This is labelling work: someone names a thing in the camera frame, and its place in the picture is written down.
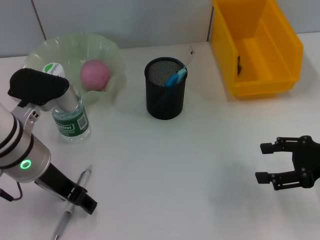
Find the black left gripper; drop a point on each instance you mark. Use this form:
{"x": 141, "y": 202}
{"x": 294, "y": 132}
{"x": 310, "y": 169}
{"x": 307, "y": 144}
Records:
{"x": 55, "y": 181}

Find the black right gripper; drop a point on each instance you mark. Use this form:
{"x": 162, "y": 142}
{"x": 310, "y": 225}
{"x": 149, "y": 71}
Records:
{"x": 308, "y": 160}

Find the clear green-label water bottle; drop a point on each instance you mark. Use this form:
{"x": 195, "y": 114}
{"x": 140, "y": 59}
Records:
{"x": 72, "y": 125}

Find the green plastic wrapper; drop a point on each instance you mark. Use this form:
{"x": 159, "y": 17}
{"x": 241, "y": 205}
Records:
{"x": 240, "y": 66}

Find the blue scissors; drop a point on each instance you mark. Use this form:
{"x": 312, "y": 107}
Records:
{"x": 175, "y": 78}

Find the pink peach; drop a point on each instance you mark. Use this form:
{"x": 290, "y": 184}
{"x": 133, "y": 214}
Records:
{"x": 95, "y": 75}

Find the transparent plastic ruler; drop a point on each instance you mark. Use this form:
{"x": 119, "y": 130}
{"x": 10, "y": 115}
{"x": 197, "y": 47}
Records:
{"x": 190, "y": 56}

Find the grey clear pen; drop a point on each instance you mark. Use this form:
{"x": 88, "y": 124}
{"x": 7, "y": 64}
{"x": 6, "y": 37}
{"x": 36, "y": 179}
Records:
{"x": 86, "y": 175}

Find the black mesh pen cup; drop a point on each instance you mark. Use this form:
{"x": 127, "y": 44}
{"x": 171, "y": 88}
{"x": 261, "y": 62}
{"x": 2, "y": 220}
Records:
{"x": 165, "y": 100}

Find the pale green glass fruit bowl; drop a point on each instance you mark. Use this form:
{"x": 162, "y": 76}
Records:
{"x": 67, "y": 50}

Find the yellow plastic bin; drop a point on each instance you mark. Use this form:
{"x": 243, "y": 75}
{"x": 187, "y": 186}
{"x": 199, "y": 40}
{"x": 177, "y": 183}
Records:
{"x": 260, "y": 50}

